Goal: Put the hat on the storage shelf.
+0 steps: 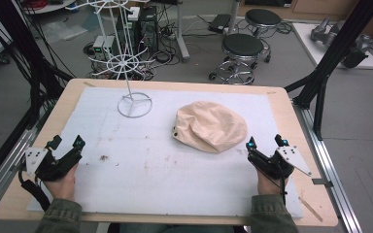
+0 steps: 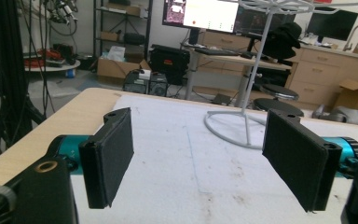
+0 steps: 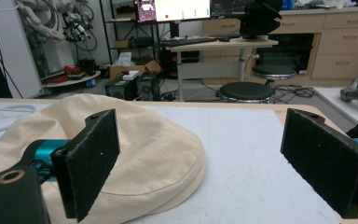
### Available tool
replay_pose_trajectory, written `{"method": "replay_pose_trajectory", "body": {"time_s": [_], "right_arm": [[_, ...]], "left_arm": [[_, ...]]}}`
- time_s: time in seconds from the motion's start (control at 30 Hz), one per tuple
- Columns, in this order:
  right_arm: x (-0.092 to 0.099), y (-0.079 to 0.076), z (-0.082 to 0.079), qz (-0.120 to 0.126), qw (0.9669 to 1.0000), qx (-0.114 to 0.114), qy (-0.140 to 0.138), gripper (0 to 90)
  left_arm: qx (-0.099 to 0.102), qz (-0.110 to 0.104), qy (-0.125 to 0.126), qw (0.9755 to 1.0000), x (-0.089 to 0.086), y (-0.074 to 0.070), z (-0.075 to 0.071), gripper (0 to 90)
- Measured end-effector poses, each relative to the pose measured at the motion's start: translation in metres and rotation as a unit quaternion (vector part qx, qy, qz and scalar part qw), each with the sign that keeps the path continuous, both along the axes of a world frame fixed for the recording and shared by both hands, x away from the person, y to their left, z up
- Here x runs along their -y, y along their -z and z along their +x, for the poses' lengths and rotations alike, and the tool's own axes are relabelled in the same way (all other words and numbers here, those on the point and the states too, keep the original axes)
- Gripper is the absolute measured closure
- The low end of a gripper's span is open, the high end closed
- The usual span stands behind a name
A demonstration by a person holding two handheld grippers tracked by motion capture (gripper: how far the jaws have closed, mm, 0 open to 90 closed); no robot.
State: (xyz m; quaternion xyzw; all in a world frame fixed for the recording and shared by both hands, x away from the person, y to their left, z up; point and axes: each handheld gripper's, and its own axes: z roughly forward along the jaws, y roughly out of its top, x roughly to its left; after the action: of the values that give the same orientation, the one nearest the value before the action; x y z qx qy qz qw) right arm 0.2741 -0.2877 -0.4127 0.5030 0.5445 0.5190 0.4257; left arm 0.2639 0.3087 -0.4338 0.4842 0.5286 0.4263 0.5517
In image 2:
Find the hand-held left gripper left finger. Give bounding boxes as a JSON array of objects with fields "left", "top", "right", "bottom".
[{"left": 78, "top": 106, "right": 135, "bottom": 210}]

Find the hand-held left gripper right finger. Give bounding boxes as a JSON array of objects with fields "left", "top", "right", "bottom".
[{"left": 262, "top": 108, "right": 343, "bottom": 214}]

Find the black round stool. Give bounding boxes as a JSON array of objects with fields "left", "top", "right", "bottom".
[
  {"left": 253, "top": 98, "right": 305, "bottom": 118},
  {"left": 260, "top": 83, "right": 300, "bottom": 102}
]

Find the grey bag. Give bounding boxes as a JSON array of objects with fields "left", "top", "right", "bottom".
[{"left": 311, "top": 105, "right": 358, "bottom": 127}]

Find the white table mat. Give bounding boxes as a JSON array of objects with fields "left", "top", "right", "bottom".
[{"left": 69, "top": 94, "right": 358, "bottom": 224}]

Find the black equipment box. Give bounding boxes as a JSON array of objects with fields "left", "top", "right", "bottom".
[
  {"left": 148, "top": 72, "right": 169, "bottom": 98},
  {"left": 122, "top": 69, "right": 152, "bottom": 94}
]

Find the wooden drawer cabinet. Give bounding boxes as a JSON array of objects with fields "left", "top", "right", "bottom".
[{"left": 287, "top": 45, "right": 358, "bottom": 109}]

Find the open cardboard box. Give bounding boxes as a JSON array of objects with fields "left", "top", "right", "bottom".
[{"left": 96, "top": 57, "right": 152, "bottom": 80}]

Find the round white table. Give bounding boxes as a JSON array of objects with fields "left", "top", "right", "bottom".
[{"left": 22, "top": 59, "right": 82, "bottom": 74}]

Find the black hard case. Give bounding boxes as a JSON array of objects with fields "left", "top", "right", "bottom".
[{"left": 148, "top": 44, "right": 191, "bottom": 86}]

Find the wooden standing desk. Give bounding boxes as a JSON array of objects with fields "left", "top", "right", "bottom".
[{"left": 183, "top": 43, "right": 293, "bottom": 108}]

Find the black keyboard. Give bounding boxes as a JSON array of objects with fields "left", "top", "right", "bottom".
[{"left": 194, "top": 47, "right": 242, "bottom": 57}]

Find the dark computer monitor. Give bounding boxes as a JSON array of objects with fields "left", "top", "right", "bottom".
[
  {"left": 234, "top": 7, "right": 296, "bottom": 35},
  {"left": 306, "top": 8, "right": 358, "bottom": 42}
]

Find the black metal shelf rack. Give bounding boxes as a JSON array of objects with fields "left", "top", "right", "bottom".
[{"left": 92, "top": 0, "right": 154, "bottom": 63}]

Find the lit computer monitor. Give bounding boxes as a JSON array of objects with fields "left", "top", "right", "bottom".
[{"left": 162, "top": 0, "right": 241, "bottom": 34}]

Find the white wire rack stand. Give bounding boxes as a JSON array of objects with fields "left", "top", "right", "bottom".
[{"left": 203, "top": 0, "right": 358, "bottom": 150}]

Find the bundle of black cables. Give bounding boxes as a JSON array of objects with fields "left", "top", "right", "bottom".
[{"left": 0, "top": 0, "right": 56, "bottom": 169}]

